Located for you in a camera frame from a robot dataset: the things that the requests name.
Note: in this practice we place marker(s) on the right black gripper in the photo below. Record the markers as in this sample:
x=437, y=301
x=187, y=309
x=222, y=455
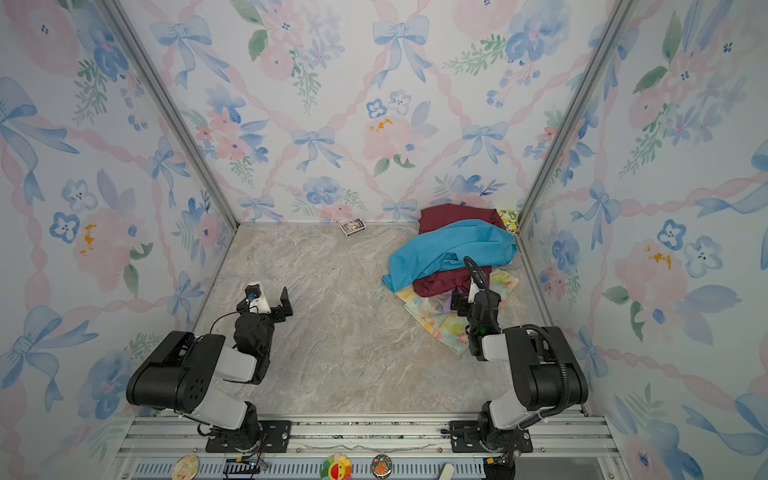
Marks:
x=462, y=301

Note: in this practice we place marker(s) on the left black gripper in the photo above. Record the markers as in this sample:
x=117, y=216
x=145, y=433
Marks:
x=274, y=310

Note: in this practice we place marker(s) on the lavender cloth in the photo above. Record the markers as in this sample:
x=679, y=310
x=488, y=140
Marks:
x=445, y=302

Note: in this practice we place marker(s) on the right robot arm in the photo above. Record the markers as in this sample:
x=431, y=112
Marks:
x=545, y=374

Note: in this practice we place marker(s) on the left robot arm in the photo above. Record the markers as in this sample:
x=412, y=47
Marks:
x=178, y=375

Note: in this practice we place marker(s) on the floral yellow cloth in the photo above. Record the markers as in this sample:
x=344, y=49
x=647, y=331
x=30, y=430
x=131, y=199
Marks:
x=448, y=328

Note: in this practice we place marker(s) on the maroon cloth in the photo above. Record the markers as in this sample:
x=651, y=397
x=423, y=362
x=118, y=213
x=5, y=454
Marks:
x=436, y=217

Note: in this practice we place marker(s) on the teal cloth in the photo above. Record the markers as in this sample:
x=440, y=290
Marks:
x=444, y=250

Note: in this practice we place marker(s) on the yellow green patterned cloth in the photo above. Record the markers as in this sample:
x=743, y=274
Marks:
x=510, y=220

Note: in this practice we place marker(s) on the small printed card box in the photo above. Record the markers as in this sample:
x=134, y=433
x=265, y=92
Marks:
x=352, y=227

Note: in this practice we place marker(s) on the colourful flower sticker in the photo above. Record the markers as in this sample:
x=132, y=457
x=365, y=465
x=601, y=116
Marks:
x=337, y=467

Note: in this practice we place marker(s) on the oval beige sticker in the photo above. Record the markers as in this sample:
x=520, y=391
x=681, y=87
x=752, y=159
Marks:
x=186, y=468

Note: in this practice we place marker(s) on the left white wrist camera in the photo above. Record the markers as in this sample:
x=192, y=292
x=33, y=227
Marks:
x=255, y=299

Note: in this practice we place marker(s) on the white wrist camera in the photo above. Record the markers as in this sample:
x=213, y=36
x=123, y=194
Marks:
x=255, y=299
x=473, y=291

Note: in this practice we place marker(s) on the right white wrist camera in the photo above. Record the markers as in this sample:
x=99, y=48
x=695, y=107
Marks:
x=473, y=291

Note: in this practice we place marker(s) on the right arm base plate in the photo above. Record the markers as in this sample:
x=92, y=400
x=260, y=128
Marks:
x=473, y=437

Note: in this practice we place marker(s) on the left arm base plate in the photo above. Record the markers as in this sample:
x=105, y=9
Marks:
x=270, y=436

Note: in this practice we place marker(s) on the aluminium front rail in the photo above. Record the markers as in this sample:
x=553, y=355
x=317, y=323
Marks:
x=573, y=445

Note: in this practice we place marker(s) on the right aluminium corner post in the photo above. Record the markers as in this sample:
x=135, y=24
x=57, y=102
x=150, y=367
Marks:
x=608, y=41

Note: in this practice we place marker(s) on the aluminium corner post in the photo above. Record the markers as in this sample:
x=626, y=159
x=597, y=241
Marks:
x=118, y=20
x=608, y=41

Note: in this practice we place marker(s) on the left aluminium corner post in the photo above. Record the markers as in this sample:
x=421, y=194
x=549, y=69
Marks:
x=118, y=20

